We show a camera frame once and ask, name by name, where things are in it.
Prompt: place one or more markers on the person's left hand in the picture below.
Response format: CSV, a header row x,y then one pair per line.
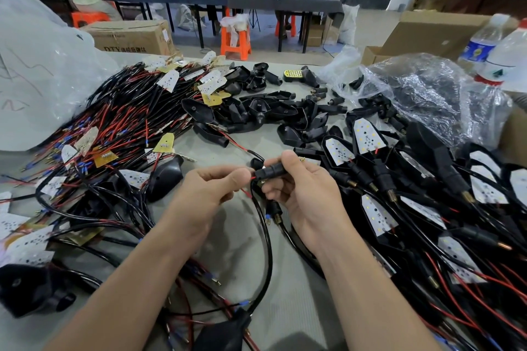
x,y
193,198

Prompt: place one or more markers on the person's right hand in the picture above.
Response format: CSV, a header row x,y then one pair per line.
x,y
308,202

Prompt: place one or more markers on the person's left thumb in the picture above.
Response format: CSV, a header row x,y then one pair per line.
x,y
224,173

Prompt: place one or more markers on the person's right thumb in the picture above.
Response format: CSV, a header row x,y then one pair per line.
x,y
294,165

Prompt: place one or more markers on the black rubber lamp stem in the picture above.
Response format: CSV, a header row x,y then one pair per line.
x,y
269,172

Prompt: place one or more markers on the person's left forearm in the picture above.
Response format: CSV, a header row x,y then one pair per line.
x,y
131,293

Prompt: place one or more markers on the person's right forearm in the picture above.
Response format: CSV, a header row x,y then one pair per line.
x,y
370,301

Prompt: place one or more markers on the black lamp housing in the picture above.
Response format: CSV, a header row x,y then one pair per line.
x,y
224,335
31,290
164,178

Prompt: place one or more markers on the pile of empty black housings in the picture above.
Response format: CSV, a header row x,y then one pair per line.
x,y
267,110

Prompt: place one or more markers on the black lamp yellow board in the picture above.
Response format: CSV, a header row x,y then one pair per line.
x,y
297,75

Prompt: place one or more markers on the orange plastic stool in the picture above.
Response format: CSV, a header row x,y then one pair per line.
x,y
289,25
88,17
236,44

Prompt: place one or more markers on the small cardboard box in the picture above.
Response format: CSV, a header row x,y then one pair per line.
x,y
316,35

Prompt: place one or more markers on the pile of assembled signal lamps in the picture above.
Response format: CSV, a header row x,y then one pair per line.
x,y
432,215

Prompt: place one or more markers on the clear crumpled plastic bag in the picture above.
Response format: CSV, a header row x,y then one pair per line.
x,y
428,95

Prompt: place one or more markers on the white sack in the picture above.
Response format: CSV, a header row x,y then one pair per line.
x,y
349,25

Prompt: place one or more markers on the printed brown cardboard box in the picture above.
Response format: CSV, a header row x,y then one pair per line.
x,y
129,37

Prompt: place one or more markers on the long grey work table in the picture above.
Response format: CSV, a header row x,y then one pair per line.
x,y
222,0

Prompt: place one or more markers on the open plain cardboard box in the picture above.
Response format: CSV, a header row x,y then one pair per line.
x,y
428,36

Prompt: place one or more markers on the large white plastic bag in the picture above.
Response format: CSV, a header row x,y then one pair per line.
x,y
45,75

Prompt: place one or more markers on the water bottle blue label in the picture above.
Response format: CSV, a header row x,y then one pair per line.
x,y
479,44

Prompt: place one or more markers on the water bottle red cap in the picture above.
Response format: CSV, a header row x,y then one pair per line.
x,y
504,58

